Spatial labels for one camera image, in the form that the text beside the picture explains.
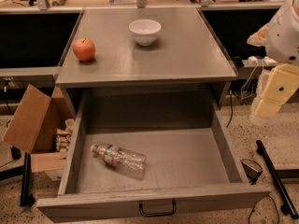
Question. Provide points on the white power strip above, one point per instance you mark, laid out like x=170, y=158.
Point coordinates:
x=256, y=60

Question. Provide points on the white ceramic bowl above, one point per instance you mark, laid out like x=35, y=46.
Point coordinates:
x=145, y=32

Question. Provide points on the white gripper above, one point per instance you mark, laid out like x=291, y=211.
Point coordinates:
x=284, y=38

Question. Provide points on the paper cup in box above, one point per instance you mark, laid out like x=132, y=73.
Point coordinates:
x=69, y=125

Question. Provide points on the printed snack bag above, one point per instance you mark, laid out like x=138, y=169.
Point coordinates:
x=62, y=140

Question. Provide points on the black stand bar right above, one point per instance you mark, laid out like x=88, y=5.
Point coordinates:
x=278, y=175

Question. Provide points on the red apple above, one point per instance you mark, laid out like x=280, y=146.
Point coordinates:
x=84, y=49

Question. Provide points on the clear plastic water bottle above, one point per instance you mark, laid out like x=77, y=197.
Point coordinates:
x=121, y=160

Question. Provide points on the black drawer handle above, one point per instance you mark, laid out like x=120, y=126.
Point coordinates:
x=157, y=209

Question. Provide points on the grey open top drawer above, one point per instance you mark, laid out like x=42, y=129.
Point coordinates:
x=190, y=158

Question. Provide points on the small dark floor device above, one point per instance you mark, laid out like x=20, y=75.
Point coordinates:
x=252, y=169

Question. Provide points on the black stand post left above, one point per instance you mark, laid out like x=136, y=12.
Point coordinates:
x=27, y=198

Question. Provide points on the grey cabinet with counter top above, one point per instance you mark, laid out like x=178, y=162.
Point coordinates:
x=186, y=51

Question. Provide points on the brown cardboard box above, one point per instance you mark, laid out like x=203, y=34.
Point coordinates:
x=34, y=125

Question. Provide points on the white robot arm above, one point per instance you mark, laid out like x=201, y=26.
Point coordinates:
x=280, y=37

